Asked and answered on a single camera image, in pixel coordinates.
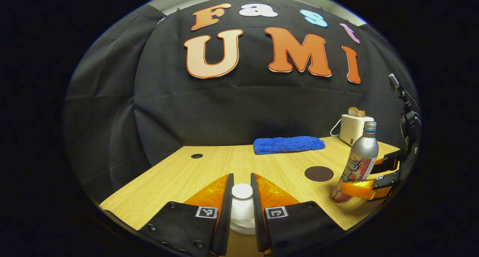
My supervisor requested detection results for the dark round coaster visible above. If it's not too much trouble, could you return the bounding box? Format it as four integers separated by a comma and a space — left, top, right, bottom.
304, 166, 334, 182

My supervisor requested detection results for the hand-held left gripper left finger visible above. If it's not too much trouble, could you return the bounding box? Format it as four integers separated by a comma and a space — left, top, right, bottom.
138, 173, 235, 257

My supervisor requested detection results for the blue towel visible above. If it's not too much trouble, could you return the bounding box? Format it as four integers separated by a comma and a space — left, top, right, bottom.
253, 136, 326, 155

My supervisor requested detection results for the white teacup lid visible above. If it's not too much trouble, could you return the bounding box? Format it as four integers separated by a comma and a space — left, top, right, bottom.
231, 183, 256, 218

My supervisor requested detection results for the silver water bottle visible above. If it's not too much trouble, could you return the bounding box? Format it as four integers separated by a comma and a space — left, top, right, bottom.
332, 121, 379, 204

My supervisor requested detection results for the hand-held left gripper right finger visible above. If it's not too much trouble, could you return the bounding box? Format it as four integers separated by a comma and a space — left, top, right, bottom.
250, 172, 347, 257

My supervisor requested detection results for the white toaster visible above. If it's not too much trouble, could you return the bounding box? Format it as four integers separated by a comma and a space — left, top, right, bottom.
339, 114, 375, 146

